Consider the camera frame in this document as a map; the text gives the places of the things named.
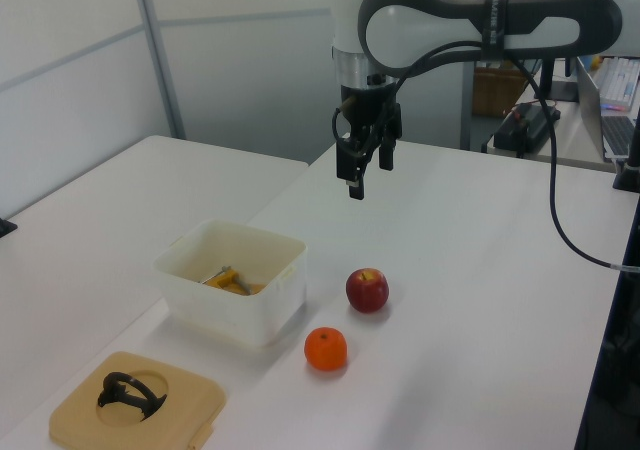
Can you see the white keyboard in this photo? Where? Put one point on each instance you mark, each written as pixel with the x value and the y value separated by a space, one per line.
pixel 622 82

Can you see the beige plastic lid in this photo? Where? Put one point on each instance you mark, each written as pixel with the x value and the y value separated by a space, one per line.
pixel 150 430

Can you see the black table clamp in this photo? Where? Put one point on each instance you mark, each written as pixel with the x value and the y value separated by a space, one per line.
pixel 6 227

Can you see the silver laptop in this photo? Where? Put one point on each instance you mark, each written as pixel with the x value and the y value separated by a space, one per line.
pixel 592 105

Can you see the black electronics box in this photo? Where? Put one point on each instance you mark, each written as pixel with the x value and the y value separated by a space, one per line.
pixel 525 130

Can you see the brown cardboard box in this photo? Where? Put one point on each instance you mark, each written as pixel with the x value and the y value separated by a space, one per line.
pixel 495 92

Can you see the white plastic container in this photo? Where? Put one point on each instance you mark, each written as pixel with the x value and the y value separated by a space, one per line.
pixel 235 315

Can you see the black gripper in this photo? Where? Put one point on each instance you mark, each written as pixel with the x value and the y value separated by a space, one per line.
pixel 365 105

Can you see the orange toy mandarin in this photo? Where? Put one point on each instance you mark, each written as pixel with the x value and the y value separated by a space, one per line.
pixel 325 350

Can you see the black monitor stand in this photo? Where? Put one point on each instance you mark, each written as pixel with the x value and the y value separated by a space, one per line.
pixel 560 90

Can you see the orange C-clamp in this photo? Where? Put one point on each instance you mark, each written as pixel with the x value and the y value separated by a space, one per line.
pixel 225 280

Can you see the red toy apple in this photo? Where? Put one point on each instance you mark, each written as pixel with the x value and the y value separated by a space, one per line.
pixel 367 292

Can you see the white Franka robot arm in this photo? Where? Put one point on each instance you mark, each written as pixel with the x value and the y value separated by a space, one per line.
pixel 525 25

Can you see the grey partition frame post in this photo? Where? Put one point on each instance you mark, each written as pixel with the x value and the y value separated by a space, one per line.
pixel 160 70

